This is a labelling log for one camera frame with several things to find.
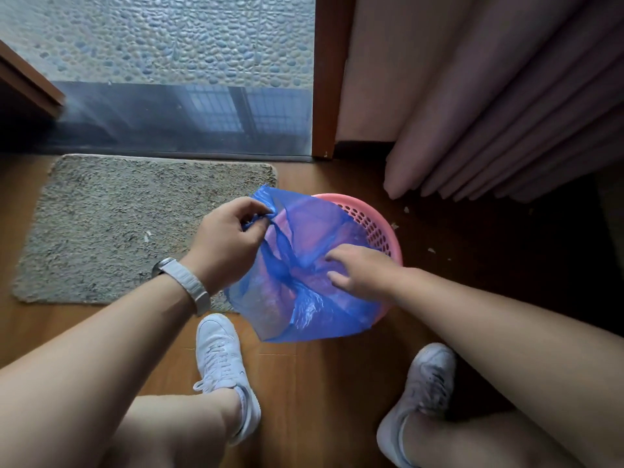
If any person's left hand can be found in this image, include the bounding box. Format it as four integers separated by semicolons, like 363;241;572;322
180;197;274;296

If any person's right hand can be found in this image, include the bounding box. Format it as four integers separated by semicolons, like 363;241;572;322
324;244;406;304

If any pink plastic waste basket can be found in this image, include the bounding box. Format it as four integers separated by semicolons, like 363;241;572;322
311;193;404;323

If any blue plastic trash bag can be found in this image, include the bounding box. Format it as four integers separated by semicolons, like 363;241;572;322
224;185;392;344

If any person's right forearm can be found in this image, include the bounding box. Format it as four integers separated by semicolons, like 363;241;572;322
392;267;624;468

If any person's left forearm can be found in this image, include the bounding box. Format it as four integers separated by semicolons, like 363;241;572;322
0;275;197;468

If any person's white left shoe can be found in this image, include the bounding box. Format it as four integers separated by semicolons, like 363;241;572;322
192;313;262;447

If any person's white shoe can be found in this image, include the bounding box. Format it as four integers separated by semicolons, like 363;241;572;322
192;313;262;447
376;343;458;468

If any person's white right shoe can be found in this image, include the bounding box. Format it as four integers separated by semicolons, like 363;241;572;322
376;343;458;468

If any person's left leg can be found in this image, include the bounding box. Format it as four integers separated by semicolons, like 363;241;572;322
99;388;242;468

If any person's leg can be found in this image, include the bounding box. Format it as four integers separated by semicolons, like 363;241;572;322
99;388;242;468
402;409;586;468

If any person's right leg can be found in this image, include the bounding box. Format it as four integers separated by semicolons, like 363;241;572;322
402;409;586;468

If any white band smartwatch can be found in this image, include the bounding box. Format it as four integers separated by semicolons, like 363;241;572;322
151;257;213;318

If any grey shaggy floor mat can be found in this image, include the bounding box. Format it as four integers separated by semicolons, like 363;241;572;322
11;154;278;313

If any dark polished door threshold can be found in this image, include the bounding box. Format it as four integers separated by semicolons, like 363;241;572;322
46;81;315;159

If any pink curtain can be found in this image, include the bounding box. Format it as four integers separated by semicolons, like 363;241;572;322
382;0;624;205

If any wooden balcony door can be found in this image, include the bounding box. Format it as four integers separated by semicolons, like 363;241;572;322
0;39;66;118

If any wooden door frame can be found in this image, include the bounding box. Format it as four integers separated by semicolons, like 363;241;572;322
311;0;357;161

